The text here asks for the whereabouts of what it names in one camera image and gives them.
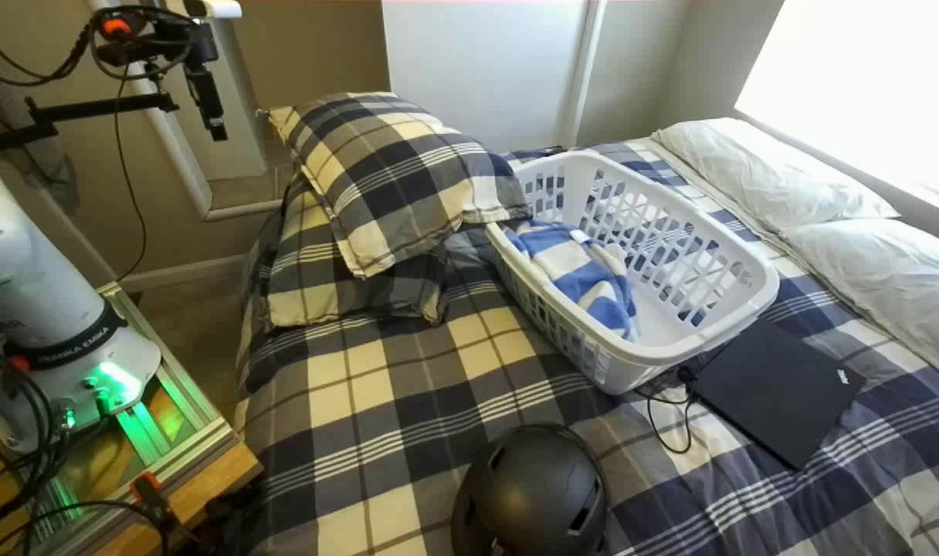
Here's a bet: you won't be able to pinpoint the large plaid pillow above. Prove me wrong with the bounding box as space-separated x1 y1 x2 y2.
266 94 531 280

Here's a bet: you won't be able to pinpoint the flat plaid pillow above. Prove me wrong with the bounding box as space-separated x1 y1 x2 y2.
243 178 493 333

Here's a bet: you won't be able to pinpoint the white pillow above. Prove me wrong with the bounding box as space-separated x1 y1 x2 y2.
653 114 902 236
782 216 939 388

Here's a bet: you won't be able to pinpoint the blue white striped towel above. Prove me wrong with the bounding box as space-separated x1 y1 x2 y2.
501 216 644 342

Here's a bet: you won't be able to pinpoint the white plastic laundry basket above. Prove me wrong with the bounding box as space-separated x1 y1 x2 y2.
486 149 786 398

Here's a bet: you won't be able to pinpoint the blue plaid duvet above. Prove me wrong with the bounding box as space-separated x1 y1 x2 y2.
233 136 939 556

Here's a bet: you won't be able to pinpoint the black helmet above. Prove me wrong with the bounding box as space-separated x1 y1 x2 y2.
449 419 613 556

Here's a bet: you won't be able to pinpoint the black laptop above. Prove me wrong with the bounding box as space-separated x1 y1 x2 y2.
682 318 872 476

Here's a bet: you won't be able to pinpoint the wooden table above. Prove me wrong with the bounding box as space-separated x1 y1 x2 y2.
0 430 266 556

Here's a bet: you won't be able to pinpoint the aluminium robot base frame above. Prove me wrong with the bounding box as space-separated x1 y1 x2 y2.
23 280 237 551

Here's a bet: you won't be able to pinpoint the black camera on mount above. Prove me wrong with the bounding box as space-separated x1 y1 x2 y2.
87 3 233 146

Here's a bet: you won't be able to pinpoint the thin black camera cable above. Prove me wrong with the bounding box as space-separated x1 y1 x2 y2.
109 58 153 280

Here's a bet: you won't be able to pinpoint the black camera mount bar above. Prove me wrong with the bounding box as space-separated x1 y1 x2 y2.
0 89 183 159

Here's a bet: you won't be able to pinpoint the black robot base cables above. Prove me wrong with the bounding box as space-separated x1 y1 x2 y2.
0 337 75 542

